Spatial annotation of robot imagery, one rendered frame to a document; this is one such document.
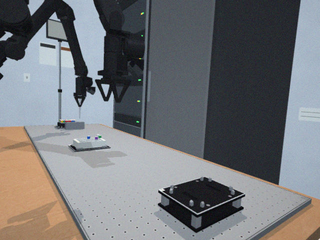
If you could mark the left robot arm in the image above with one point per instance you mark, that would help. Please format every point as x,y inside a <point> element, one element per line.
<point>14,47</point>

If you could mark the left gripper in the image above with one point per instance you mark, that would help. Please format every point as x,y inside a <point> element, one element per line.
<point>76,95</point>

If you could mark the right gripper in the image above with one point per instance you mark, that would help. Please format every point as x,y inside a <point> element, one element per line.
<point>111,76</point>

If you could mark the white grid rack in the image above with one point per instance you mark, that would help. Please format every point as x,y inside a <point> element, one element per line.
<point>86,144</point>

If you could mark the black rack of coloured-cap vials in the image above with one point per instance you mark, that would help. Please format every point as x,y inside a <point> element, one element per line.
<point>61,125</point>

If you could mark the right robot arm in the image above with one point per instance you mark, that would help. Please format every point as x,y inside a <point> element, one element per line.
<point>15,18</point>

